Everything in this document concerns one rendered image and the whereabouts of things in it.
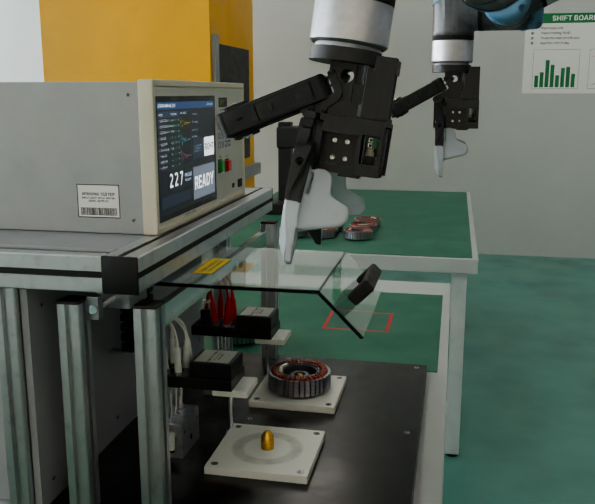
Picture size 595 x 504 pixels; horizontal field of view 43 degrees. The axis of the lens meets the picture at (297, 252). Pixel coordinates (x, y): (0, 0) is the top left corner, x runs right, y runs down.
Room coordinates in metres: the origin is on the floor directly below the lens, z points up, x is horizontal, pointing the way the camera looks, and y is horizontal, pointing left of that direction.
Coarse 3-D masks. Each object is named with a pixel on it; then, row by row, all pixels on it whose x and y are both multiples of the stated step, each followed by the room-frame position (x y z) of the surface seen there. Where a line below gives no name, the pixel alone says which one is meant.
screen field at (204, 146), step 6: (198, 138) 1.18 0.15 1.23; (204, 138) 1.21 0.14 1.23; (210, 138) 1.23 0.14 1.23; (198, 144) 1.18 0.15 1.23; (204, 144) 1.20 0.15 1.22; (210, 144) 1.23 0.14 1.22; (198, 150) 1.18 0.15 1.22; (204, 150) 1.20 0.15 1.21; (210, 150) 1.23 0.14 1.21; (198, 156) 1.18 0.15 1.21
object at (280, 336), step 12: (240, 312) 1.30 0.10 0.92; (252, 312) 1.30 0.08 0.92; (264, 312) 1.30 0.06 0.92; (276, 312) 1.32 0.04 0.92; (204, 324) 1.31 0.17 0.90; (216, 324) 1.30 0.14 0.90; (240, 324) 1.28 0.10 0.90; (252, 324) 1.28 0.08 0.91; (264, 324) 1.28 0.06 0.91; (276, 324) 1.31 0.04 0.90; (216, 336) 1.30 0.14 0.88; (228, 336) 1.29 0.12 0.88; (240, 336) 1.28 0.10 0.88; (252, 336) 1.28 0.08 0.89; (264, 336) 1.27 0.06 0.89; (276, 336) 1.29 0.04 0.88; (288, 336) 1.31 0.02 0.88; (216, 348) 1.30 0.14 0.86
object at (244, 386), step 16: (208, 352) 1.09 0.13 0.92; (224, 352) 1.09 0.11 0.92; (240, 352) 1.09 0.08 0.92; (192, 368) 1.05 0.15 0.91; (208, 368) 1.04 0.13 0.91; (224, 368) 1.04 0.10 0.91; (240, 368) 1.08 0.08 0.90; (176, 384) 1.05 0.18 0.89; (192, 384) 1.04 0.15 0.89; (208, 384) 1.04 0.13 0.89; (224, 384) 1.04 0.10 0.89; (240, 384) 1.06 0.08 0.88; (256, 384) 1.08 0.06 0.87; (176, 400) 1.08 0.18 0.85
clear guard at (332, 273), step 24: (192, 264) 1.05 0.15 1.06; (240, 264) 1.05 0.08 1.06; (264, 264) 1.05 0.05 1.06; (288, 264) 1.05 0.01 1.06; (312, 264) 1.05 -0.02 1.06; (336, 264) 1.05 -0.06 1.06; (216, 288) 0.93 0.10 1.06; (240, 288) 0.93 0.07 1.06; (264, 288) 0.92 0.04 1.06; (288, 288) 0.92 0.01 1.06; (312, 288) 0.92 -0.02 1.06; (336, 288) 0.97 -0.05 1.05; (336, 312) 0.90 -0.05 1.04; (360, 312) 0.96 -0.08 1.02; (360, 336) 0.90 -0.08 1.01
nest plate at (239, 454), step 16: (240, 432) 1.11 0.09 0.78; (256, 432) 1.11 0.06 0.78; (272, 432) 1.11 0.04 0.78; (288, 432) 1.11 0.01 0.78; (304, 432) 1.11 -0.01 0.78; (320, 432) 1.11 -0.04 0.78; (224, 448) 1.06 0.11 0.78; (240, 448) 1.06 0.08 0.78; (256, 448) 1.06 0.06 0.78; (288, 448) 1.06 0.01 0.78; (304, 448) 1.06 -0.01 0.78; (320, 448) 1.07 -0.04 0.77; (208, 464) 1.01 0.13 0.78; (224, 464) 1.01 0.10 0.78; (240, 464) 1.01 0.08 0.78; (256, 464) 1.01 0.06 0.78; (272, 464) 1.01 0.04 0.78; (288, 464) 1.01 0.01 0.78; (304, 464) 1.01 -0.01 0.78; (272, 480) 0.98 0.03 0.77; (288, 480) 0.98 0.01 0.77; (304, 480) 0.97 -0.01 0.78
